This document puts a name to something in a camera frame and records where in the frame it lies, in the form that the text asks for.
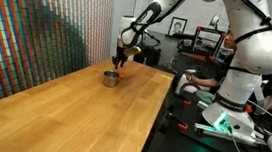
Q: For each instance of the stainless steel cup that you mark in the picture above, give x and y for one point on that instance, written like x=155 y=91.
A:
x=111 y=79

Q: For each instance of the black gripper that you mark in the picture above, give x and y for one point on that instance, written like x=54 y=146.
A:
x=121 y=54

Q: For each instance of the yellowish wrist camera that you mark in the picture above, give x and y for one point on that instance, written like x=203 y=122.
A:
x=132 y=50

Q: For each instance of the black orange frame machine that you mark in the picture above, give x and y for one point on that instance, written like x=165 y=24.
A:
x=208 y=42

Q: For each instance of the framed portrait picture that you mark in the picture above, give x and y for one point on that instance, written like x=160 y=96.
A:
x=177 y=26

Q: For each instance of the orange rubber duck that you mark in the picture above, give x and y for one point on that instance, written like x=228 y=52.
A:
x=122 y=74

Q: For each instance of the aluminium extrusion rail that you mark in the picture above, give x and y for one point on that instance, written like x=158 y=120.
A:
x=227 y=135

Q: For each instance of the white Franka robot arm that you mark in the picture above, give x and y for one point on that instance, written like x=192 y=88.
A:
x=259 y=51

